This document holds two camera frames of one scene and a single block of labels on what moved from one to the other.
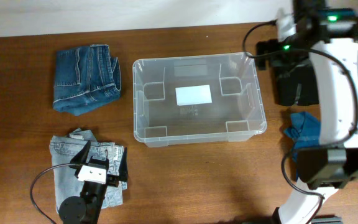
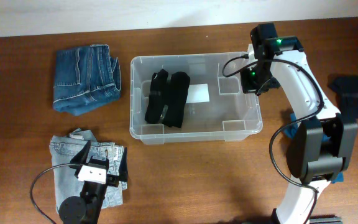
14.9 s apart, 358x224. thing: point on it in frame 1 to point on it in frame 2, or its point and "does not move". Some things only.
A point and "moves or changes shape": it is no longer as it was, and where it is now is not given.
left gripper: x=112 y=179 does not move
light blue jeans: x=64 y=149 does not move
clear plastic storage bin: x=196 y=101 does not move
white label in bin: x=193 y=94 does not move
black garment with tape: x=298 y=86 moves or changes shape
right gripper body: x=279 y=48 to x=257 y=79
